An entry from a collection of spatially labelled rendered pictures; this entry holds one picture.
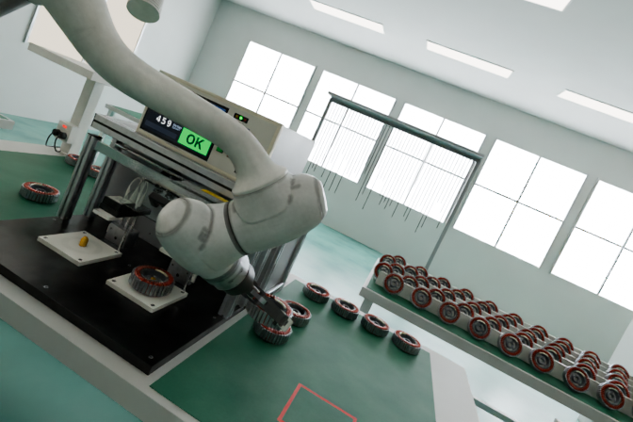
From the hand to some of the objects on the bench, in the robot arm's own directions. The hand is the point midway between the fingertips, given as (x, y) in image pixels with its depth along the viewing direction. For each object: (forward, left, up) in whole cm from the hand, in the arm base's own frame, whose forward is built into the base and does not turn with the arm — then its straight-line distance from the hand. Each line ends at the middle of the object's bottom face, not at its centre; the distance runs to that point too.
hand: (269, 308), depth 94 cm
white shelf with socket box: (+50, +139, -10) cm, 148 cm away
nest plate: (-2, +33, -11) cm, 35 cm away
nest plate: (-3, +57, -10) cm, 58 cm away
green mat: (+24, -18, -18) cm, 35 cm away
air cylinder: (+11, +58, -10) cm, 60 cm away
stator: (+11, +96, -10) cm, 97 cm away
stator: (+34, +2, -17) cm, 38 cm away
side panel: (+39, +15, -17) cm, 45 cm away
